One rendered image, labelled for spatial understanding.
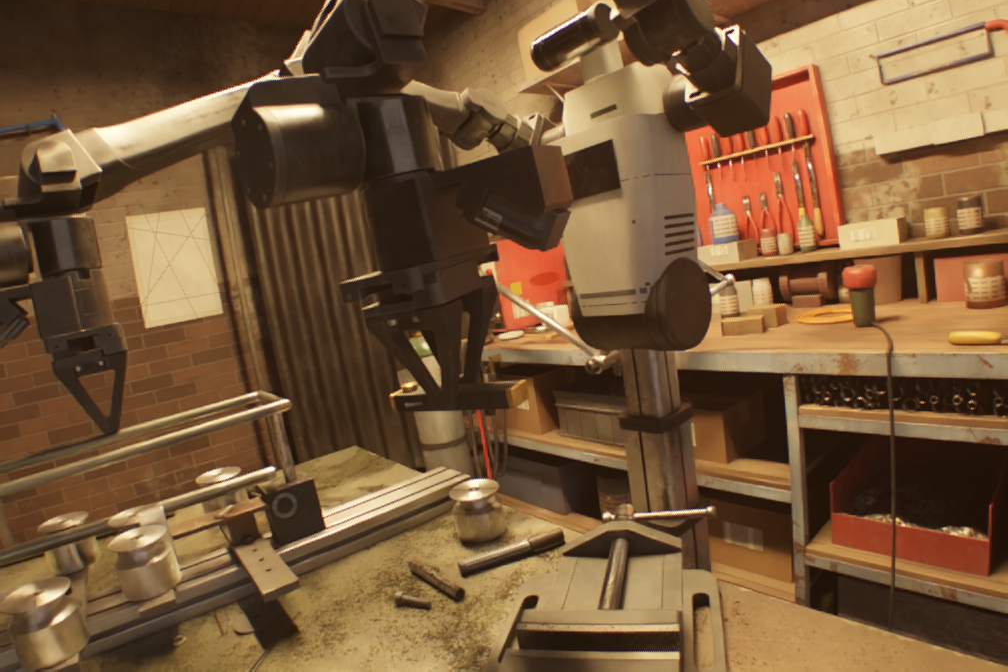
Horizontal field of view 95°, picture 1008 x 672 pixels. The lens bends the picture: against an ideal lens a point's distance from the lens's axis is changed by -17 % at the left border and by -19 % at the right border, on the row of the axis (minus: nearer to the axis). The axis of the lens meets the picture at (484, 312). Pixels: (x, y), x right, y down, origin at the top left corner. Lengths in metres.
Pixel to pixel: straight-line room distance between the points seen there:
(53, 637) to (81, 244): 0.32
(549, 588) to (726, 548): 1.44
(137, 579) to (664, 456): 0.81
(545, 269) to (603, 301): 1.70
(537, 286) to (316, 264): 1.15
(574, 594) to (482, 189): 0.30
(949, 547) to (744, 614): 1.16
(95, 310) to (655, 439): 0.84
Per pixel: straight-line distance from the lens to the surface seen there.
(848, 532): 1.62
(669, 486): 1.04
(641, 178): 0.89
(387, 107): 0.36
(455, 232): 0.35
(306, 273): 3.01
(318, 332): 3.01
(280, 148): 0.31
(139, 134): 0.68
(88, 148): 0.64
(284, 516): 0.58
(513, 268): 2.52
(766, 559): 1.81
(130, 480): 3.31
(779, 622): 0.42
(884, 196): 2.14
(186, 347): 3.24
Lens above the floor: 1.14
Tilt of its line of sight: 5 degrees down
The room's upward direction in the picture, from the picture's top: 10 degrees counter-clockwise
